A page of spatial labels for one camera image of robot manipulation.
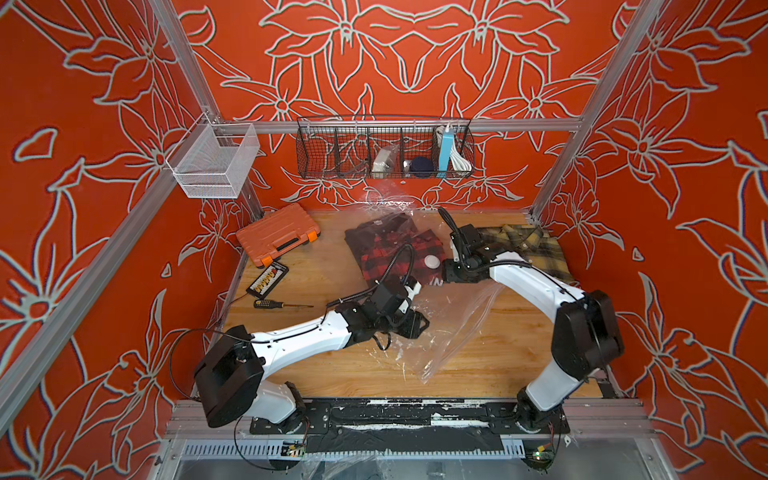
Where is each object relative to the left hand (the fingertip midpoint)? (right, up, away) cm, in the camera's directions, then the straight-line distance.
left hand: (425, 321), depth 77 cm
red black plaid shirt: (-5, +16, +23) cm, 28 cm away
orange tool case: (-50, +24, +30) cm, 63 cm away
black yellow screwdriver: (-45, +1, +16) cm, 48 cm away
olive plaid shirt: (+44, +19, +30) cm, 57 cm away
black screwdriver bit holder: (-50, +8, +21) cm, 54 cm away
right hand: (+8, +11, +12) cm, 19 cm away
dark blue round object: (+2, +46, +20) cm, 50 cm away
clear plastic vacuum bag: (+10, +2, +5) cm, 11 cm away
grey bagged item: (-10, +46, +15) cm, 49 cm away
